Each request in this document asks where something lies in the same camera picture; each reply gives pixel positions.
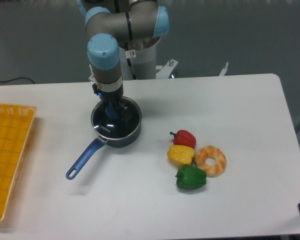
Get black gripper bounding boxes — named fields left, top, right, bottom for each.
left=92, top=83, right=132, bottom=123

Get glass pot lid blue knob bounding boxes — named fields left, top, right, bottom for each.
left=90, top=95, right=143, bottom=140

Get dark blue saucepan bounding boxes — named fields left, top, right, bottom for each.
left=65, top=95, right=143, bottom=180

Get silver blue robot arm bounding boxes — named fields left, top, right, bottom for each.
left=77, top=0, right=170, bottom=119

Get red toy bell pepper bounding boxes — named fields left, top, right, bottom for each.
left=169, top=129, right=197, bottom=149

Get yellow toy bell pepper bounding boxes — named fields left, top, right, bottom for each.
left=167, top=145, right=196, bottom=167

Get green toy bell pepper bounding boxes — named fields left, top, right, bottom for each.
left=175, top=165, right=207, bottom=190

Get yellow plastic basket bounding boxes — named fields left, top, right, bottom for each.
left=0, top=103, right=37, bottom=222

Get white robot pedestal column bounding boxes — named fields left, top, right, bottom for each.
left=119, top=37, right=161, bottom=80

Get white metal base frame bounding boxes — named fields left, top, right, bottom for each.
left=88, top=59, right=229, bottom=82

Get black cable on pedestal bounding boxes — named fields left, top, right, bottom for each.
left=124, top=42, right=138, bottom=81

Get orange toy shrimp ring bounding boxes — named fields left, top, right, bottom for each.
left=194, top=145, right=227, bottom=178

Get black cable on floor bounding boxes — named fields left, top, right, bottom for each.
left=0, top=76, right=36, bottom=84

